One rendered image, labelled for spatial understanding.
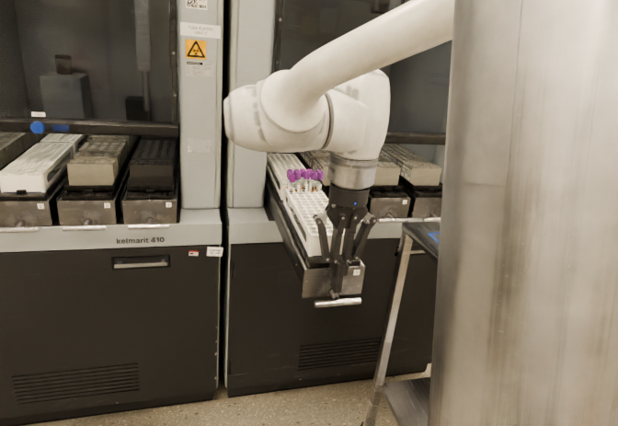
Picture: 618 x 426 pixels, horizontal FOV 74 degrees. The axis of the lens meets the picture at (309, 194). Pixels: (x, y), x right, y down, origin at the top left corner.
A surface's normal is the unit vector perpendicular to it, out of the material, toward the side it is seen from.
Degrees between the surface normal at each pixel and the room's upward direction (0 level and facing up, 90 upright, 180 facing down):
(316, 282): 90
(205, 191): 90
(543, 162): 82
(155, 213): 90
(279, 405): 0
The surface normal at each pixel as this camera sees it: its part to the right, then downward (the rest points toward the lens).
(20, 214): 0.25, 0.37
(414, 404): 0.09, -0.93
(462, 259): -0.92, 0.05
